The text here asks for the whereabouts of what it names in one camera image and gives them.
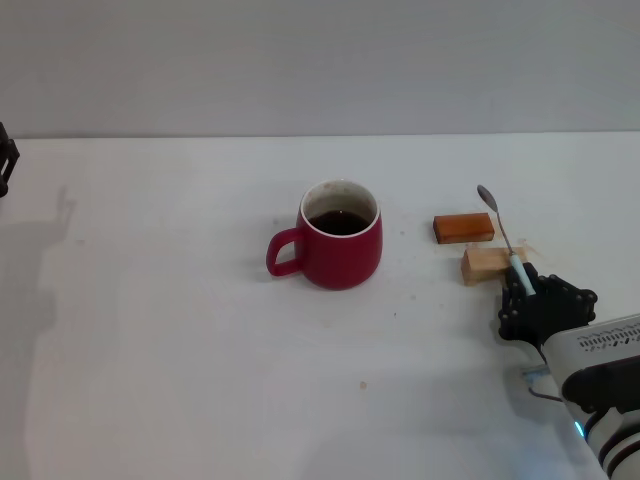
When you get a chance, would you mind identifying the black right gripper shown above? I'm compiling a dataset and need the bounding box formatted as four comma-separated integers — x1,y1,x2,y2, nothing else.
497,260,599,364

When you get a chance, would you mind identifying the metal spoon with blue handle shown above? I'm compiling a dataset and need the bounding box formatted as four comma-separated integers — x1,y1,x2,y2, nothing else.
476,184,536,297

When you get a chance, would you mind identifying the red ceramic mug with coffee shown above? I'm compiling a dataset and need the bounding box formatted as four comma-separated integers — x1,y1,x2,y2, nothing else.
265,178,385,291

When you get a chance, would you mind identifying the light wooden arch block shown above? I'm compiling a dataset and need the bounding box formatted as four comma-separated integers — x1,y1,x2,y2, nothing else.
459,246,526,287

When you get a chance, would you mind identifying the orange-brown wooden block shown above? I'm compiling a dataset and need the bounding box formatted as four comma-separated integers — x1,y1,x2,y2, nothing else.
432,212,496,245

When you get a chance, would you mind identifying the grey cable with metal plug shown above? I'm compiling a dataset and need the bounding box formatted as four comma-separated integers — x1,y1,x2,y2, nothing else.
522,366,566,404

